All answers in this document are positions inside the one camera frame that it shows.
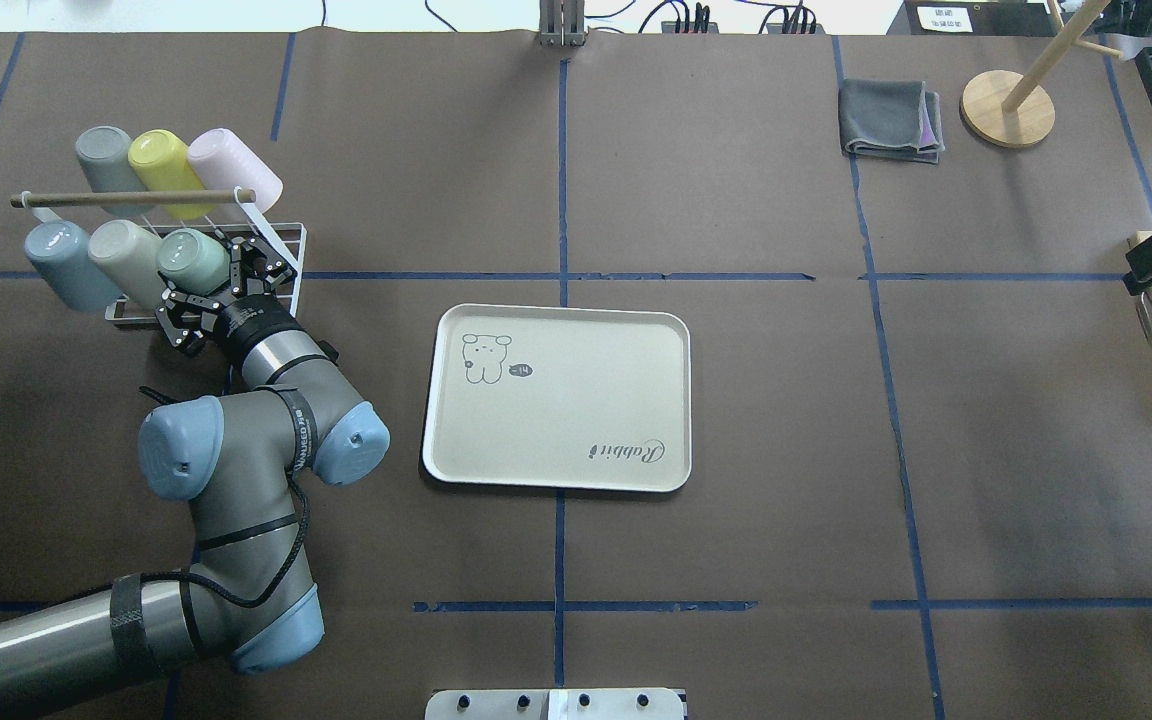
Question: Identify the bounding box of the folded grey cloth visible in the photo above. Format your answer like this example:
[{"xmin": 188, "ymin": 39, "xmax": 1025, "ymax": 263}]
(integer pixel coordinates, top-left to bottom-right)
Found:
[{"xmin": 838, "ymin": 77, "xmax": 946, "ymax": 165}]

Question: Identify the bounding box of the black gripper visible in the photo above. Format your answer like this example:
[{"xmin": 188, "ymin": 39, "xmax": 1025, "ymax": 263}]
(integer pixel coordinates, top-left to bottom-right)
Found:
[{"xmin": 154, "ymin": 234, "xmax": 302, "ymax": 365}]

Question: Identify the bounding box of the wooden mug tree stand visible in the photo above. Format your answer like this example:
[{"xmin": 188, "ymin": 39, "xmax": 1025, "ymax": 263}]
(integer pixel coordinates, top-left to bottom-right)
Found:
[{"xmin": 958, "ymin": 1, "xmax": 1126, "ymax": 150}]

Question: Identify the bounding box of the pedestal base plate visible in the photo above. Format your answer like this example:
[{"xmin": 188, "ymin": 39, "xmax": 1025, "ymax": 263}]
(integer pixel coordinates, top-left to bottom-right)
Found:
[{"xmin": 424, "ymin": 687, "xmax": 689, "ymax": 719}]

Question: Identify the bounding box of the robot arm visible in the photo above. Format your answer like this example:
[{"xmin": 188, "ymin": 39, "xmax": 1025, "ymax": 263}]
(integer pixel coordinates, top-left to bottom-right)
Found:
[{"xmin": 0, "ymin": 233, "xmax": 391, "ymax": 719}]

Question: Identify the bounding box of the cream rabbit tray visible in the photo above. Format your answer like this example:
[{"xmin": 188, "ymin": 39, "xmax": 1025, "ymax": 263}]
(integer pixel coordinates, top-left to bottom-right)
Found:
[{"xmin": 422, "ymin": 304, "xmax": 692, "ymax": 493}]

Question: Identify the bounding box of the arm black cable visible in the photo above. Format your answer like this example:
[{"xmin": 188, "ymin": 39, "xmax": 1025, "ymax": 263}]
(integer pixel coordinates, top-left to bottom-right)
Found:
[{"xmin": 136, "ymin": 385, "xmax": 312, "ymax": 609}]

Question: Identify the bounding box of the white wire cup rack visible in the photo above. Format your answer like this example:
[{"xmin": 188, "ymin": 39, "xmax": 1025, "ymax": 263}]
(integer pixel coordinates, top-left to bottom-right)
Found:
[{"xmin": 10, "ymin": 187, "xmax": 306, "ymax": 346}]

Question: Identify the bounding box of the beige cup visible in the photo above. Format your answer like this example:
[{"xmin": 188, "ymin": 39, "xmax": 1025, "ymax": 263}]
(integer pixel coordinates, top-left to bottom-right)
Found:
[{"xmin": 88, "ymin": 219, "xmax": 166, "ymax": 311}]

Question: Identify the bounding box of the grey cup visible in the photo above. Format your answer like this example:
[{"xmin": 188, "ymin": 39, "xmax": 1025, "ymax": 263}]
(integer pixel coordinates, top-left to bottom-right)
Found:
[{"xmin": 73, "ymin": 126, "xmax": 147, "ymax": 194}]

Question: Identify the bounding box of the yellow cup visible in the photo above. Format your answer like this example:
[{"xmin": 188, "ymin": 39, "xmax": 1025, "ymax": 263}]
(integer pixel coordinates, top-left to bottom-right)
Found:
[{"xmin": 127, "ymin": 129, "xmax": 206, "ymax": 192}]

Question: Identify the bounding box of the pink cup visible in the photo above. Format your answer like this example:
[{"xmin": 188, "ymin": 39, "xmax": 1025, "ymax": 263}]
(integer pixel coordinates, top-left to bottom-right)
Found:
[{"xmin": 187, "ymin": 128, "xmax": 285, "ymax": 213}]

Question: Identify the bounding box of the aluminium frame post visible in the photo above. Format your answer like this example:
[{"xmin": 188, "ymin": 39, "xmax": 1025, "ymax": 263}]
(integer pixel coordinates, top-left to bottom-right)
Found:
[{"xmin": 538, "ymin": 0, "xmax": 588, "ymax": 47}]

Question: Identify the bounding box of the green cup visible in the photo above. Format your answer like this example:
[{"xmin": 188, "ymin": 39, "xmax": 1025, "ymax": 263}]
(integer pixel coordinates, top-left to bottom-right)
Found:
[{"xmin": 156, "ymin": 228, "xmax": 230, "ymax": 296}]

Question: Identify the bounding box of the blue cup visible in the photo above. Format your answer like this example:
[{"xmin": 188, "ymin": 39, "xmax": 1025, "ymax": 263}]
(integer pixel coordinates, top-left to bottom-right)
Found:
[{"xmin": 23, "ymin": 220, "xmax": 123, "ymax": 313}]

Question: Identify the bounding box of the black power strip box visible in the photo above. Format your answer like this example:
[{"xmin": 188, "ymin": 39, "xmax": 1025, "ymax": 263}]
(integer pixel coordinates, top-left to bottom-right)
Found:
[{"xmin": 887, "ymin": 1, "xmax": 1056, "ymax": 38}]

